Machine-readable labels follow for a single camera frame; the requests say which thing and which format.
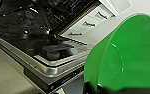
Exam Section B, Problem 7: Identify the stainless steel dishwasher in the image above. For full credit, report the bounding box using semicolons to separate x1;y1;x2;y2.
0;0;107;94

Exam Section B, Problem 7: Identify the white narrow drawer unit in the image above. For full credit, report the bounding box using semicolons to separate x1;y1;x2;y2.
59;0;134;40

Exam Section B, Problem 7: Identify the green plastic bowl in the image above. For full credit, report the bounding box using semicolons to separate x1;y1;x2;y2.
83;12;150;94

